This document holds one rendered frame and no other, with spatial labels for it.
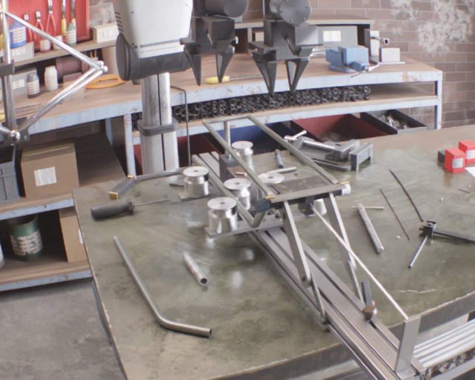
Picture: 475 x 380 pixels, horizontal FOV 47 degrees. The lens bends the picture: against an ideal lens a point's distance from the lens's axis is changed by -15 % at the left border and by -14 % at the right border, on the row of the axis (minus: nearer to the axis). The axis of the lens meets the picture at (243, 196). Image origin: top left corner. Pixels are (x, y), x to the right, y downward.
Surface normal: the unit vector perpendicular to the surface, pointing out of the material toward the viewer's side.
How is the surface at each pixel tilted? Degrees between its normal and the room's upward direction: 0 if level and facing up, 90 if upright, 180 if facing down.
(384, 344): 0
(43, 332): 0
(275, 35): 92
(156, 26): 90
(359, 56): 90
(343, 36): 90
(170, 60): 106
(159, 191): 0
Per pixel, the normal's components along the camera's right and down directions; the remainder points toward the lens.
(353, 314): -0.04, -0.91
